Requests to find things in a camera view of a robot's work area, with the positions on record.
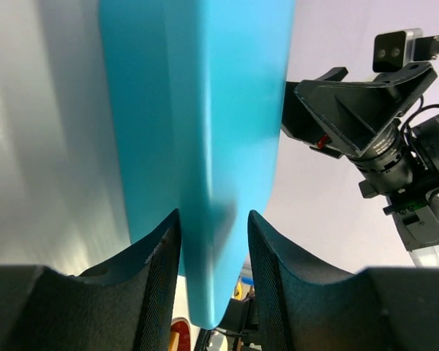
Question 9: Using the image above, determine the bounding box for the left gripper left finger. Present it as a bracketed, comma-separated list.
[0, 211, 181, 350]

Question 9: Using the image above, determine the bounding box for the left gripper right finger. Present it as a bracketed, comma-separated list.
[247, 211, 439, 350]

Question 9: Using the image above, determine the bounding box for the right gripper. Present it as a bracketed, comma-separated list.
[281, 62, 438, 194]

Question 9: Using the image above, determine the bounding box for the teal tin lid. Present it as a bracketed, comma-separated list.
[99, 1, 295, 329]

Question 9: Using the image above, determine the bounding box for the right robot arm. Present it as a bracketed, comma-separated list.
[282, 62, 439, 268]

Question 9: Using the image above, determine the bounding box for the red round plate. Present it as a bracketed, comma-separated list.
[168, 317, 191, 351]

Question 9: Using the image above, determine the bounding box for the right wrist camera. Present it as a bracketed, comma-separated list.
[372, 28, 423, 73]

